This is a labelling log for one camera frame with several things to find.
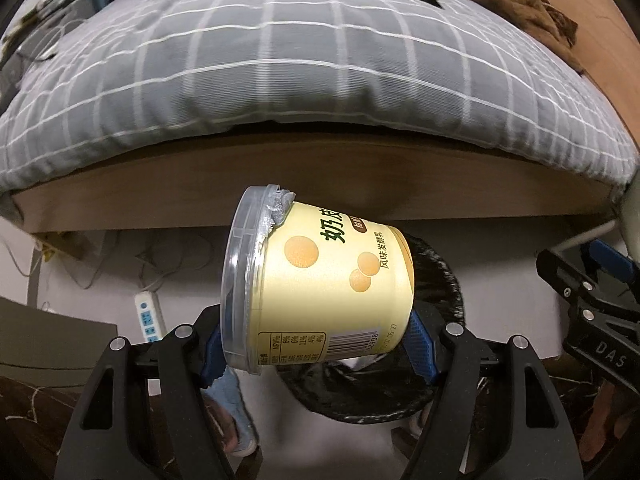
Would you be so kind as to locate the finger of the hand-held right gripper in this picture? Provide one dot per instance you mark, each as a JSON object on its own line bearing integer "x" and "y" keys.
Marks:
{"x": 615, "y": 265}
{"x": 565, "y": 272}

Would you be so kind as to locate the wooden headboard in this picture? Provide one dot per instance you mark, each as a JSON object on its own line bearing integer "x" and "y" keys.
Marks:
{"x": 605, "y": 35}

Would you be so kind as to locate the white power strip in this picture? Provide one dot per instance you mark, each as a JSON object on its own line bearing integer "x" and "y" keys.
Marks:
{"x": 147, "y": 317}

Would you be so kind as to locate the dark patterned cloth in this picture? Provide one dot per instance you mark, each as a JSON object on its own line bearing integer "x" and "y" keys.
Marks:
{"x": 562, "y": 22}

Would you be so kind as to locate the blue slipper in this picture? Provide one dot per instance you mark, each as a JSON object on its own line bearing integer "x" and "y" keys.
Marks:
{"x": 239, "y": 410}

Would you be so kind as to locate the person's right hand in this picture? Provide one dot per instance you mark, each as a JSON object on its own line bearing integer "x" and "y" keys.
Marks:
{"x": 607, "y": 415}

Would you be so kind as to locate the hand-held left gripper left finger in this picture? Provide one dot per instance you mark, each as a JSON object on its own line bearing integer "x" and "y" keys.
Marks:
{"x": 212, "y": 355}

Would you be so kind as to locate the trash bin with black liner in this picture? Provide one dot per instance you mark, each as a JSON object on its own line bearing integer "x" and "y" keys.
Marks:
{"x": 442, "y": 280}

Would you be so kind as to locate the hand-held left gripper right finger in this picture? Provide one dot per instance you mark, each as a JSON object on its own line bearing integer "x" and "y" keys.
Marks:
{"x": 419, "y": 350}

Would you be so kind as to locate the bed with grey plaid sheet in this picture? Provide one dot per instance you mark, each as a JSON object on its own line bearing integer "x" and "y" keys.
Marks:
{"x": 310, "y": 85}

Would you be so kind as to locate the yellow yogurt tub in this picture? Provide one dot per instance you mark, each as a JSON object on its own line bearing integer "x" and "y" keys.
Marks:
{"x": 320, "y": 300}

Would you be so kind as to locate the brown fleece garment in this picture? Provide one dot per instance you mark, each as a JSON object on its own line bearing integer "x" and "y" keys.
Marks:
{"x": 520, "y": 0}

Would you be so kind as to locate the grey cabinet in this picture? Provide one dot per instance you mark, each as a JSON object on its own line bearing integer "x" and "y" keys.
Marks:
{"x": 50, "y": 345}

